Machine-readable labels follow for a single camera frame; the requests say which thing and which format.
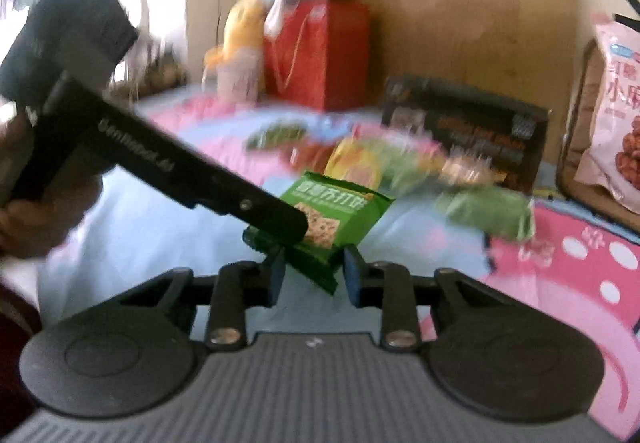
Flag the person's left hand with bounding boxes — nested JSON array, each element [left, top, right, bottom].
[[0, 110, 104, 260]]

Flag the large pink snack bag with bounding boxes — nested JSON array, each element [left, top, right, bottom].
[[575, 17, 639, 214]]

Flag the large green snack packet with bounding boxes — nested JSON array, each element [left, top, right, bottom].
[[435, 186, 536, 243]]

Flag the white enamel mug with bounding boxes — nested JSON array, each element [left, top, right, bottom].
[[201, 47, 264, 105]]

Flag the small green packet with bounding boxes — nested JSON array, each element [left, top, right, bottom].
[[244, 121, 308, 150]]

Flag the green cracker packet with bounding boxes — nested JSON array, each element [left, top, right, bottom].
[[242, 171, 395, 296]]

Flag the red snack packet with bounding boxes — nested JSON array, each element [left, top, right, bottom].
[[288, 142, 335, 173]]

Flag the yellow duck plush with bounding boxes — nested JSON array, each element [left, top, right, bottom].
[[203, 0, 266, 70]]

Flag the red gift bag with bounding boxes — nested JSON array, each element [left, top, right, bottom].
[[265, 0, 370, 111]]

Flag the brown chair cushion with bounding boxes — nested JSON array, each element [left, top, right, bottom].
[[555, 38, 640, 234]]

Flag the yellow jelly cup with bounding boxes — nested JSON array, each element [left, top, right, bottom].
[[323, 138, 383, 190]]

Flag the pink snack bar box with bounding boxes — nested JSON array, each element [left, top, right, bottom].
[[348, 122, 447, 166]]

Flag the black tin box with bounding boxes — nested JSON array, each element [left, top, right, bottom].
[[382, 76, 549, 192]]

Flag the peanut packet yellow ends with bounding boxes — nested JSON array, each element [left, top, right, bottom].
[[438, 147, 506, 187]]

